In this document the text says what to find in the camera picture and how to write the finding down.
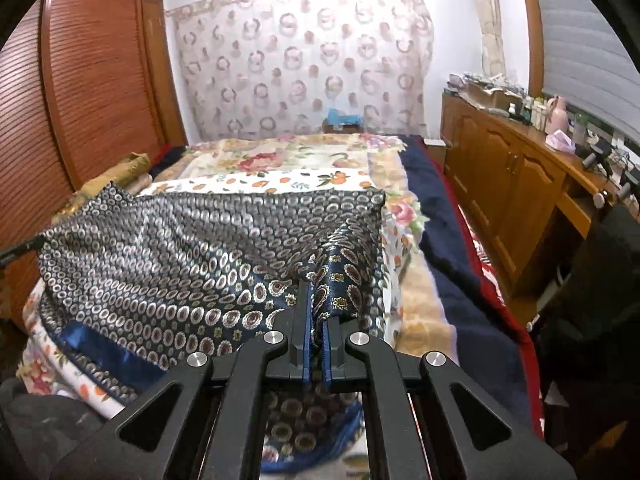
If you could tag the open cardboard box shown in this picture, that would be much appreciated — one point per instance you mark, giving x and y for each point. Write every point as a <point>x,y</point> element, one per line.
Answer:
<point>492,94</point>

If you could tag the green bottle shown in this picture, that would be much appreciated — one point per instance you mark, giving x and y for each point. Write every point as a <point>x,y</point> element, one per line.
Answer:
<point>580,129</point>

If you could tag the beige tied curtain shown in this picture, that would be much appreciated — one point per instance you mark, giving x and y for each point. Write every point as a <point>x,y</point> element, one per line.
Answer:
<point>487,20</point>

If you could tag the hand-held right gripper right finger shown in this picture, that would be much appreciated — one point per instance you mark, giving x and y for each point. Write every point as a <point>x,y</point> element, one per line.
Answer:
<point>326,357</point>

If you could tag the black mini tripod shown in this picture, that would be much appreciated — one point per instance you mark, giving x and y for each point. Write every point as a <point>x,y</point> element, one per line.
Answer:
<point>597,155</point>

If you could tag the cardboard box with blue cloth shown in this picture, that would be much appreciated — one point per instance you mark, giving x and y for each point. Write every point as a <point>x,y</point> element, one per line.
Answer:
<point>342,122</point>

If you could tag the wooden louvered wardrobe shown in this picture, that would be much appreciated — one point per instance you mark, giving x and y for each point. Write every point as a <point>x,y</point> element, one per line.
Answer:
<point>90,75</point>

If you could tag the pink tissue pack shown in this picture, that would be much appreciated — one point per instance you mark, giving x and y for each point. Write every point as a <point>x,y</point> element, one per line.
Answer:
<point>561,141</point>

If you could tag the beige folded cloth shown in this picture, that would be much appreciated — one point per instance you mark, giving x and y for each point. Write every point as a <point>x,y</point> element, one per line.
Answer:
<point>140,183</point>

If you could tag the black chair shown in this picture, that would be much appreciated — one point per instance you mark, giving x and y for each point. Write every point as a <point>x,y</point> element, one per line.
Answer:
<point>600,310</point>

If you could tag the wooden sideboard cabinet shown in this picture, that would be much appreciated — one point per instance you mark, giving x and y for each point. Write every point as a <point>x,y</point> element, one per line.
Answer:
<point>500,180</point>

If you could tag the grey window blind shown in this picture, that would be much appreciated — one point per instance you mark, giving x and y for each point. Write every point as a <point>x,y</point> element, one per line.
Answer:
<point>585,35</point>

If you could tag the floral blanket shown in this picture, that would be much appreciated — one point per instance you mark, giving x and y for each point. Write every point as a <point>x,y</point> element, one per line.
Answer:
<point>260,155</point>

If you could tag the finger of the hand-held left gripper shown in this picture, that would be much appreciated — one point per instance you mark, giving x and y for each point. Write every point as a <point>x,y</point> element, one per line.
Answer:
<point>20,251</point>

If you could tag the pink bottle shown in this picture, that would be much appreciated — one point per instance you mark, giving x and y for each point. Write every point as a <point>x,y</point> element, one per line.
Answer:
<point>556,115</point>

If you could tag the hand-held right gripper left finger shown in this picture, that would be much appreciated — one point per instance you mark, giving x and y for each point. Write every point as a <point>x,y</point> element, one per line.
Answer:
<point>304,360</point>

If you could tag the dark grey cloth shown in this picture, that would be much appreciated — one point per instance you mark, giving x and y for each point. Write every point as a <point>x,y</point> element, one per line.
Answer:
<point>50,425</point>

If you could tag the orange fruit print sheet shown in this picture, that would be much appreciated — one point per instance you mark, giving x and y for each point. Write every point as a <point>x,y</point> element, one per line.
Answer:
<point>250,182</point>

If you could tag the patterned satin pajama top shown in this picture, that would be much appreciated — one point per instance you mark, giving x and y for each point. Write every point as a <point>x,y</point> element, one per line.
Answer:
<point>200,250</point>

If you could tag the navy blanket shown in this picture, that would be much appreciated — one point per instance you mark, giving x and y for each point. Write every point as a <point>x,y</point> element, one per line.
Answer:
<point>460,270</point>

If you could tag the olive folded cloth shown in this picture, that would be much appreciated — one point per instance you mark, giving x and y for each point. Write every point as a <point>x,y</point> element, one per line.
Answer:
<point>135,165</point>

